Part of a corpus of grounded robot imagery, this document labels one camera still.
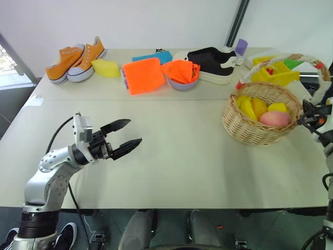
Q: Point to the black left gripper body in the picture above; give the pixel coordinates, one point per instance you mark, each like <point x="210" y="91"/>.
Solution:
<point x="99" y="145"/>

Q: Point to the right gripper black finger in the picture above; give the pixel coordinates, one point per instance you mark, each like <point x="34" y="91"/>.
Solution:
<point x="305" y="121"/>
<point x="307" y="106"/>

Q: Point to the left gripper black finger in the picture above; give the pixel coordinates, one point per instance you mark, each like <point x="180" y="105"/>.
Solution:
<point x="117" y="125"/>
<point x="127" y="146"/>

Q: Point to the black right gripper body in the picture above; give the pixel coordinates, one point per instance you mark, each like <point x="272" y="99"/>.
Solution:
<point x="319" y="115"/>

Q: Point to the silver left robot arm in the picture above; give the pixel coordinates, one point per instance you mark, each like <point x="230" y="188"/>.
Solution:
<point x="52" y="161"/>

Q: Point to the yellow plastic basket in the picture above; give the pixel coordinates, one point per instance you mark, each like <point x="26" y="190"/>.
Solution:
<point x="282" y="75"/>

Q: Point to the yellow toy lemon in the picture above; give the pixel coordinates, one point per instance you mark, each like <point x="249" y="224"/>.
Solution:
<point x="278" y="108"/>

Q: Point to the pink toy peach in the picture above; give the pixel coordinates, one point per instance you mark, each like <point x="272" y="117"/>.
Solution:
<point x="274" y="119"/>

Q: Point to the green triangular piece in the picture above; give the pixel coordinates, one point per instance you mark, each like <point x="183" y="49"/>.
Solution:
<point x="292" y="63"/>

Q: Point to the purple ribbed item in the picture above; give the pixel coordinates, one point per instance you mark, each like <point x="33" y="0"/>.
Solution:
<point x="124" y="79"/>

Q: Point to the orange toy mango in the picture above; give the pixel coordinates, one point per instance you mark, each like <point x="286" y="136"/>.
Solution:
<point x="258" y="106"/>

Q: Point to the small red toy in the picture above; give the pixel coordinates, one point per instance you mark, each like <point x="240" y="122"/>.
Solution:
<point x="270" y="70"/>

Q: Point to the folded orange cloth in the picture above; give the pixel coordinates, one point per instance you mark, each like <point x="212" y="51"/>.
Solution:
<point x="143" y="76"/>

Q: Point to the yellow sponge block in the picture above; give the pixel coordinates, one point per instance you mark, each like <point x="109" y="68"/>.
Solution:
<point x="105" y="68"/>

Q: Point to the yellow toy banana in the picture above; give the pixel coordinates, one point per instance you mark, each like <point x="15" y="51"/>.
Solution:
<point x="245" y="106"/>

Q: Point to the orange canvas sneaker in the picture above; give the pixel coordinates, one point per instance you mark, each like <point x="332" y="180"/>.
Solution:
<point x="60" y="68"/>
<point x="84" y="62"/>

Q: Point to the lilac bowl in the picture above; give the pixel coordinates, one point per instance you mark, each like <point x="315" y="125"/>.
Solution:
<point x="182" y="86"/>

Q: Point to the folded blue cloth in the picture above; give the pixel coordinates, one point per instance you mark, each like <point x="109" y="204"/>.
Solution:
<point x="156" y="57"/>

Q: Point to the crumpled orange cloth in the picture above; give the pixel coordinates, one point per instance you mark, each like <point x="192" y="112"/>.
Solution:
<point x="179" y="70"/>

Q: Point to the grey rounded robot leg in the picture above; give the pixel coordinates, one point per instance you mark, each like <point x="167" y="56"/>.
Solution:
<point x="205" y="229"/>
<point x="138" y="229"/>

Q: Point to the small black clip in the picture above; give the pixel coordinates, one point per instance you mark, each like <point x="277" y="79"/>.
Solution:
<point x="160" y="50"/>

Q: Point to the purple cup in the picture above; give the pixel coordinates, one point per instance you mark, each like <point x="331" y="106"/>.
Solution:
<point x="242" y="46"/>

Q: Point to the dark sneaker with white stripes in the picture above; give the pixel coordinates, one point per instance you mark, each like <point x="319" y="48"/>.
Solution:
<point x="9" y="238"/>
<point x="65" y="234"/>

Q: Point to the black sneaker with white sole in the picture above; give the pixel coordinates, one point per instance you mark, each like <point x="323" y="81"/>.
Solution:
<point x="212" y="63"/>

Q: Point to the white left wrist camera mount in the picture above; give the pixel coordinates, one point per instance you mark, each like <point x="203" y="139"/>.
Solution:
<point x="82" y="129"/>

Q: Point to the dark grey vertical post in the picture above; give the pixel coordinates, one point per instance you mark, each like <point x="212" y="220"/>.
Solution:
<point x="238" y="20"/>

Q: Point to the grey window frame bar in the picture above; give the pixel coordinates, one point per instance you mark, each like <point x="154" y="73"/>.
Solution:
<point x="18" y="58"/>

